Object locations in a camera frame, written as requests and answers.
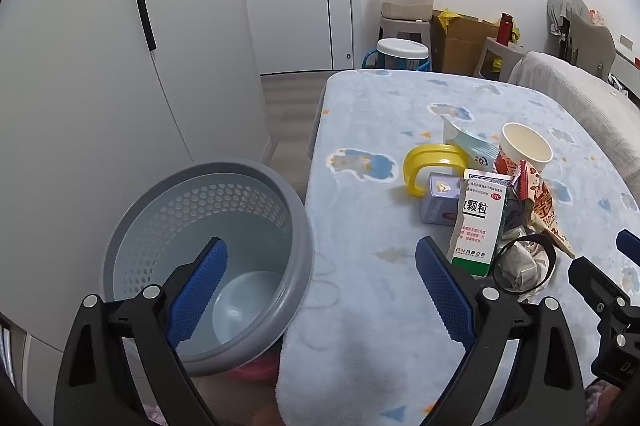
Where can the red bottle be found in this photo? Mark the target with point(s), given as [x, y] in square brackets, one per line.
[505, 28]

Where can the green white medicine box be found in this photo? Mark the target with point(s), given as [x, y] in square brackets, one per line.
[475, 226]

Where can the white wardrobe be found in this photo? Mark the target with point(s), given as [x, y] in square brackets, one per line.
[75, 81]

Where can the grey perforated waste basket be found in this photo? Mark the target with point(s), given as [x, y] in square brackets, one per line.
[150, 231]

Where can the blue white wipes packet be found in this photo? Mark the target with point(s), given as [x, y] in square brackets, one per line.
[475, 146]

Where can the beige chair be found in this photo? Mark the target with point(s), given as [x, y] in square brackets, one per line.
[595, 46]

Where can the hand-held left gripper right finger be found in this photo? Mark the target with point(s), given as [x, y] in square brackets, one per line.
[445, 291]

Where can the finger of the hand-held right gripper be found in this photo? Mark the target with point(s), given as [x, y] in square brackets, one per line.
[590, 278]
[630, 245]

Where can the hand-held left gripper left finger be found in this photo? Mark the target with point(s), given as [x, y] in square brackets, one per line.
[200, 291]

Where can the white lidded blue bucket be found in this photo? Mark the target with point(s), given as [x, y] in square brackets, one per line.
[400, 51]

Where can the grey covered sofa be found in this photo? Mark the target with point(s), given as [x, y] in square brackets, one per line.
[575, 96]

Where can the yellow plastic lid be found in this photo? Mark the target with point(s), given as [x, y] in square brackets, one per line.
[415, 156]

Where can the cardboard box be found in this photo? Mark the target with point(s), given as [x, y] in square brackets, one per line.
[460, 46]

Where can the pink basin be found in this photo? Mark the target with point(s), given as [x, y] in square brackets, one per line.
[255, 371]

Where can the blue printed blanket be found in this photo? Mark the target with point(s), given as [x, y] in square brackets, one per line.
[360, 131]

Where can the grey plastic stool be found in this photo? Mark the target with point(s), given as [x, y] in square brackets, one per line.
[405, 28]

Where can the yellow plastic bag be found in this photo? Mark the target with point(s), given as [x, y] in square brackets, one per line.
[449, 16]

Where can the red printed paper cup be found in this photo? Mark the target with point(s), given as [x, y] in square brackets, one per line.
[525, 146]

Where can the purple cartoon box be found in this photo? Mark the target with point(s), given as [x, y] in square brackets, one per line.
[440, 206]

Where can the red snack wrapper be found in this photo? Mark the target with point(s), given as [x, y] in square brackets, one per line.
[522, 181]

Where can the beige plastic stool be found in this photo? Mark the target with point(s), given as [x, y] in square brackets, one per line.
[492, 51]

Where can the beige printed wrapper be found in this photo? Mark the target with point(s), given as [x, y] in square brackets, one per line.
[545, 211]

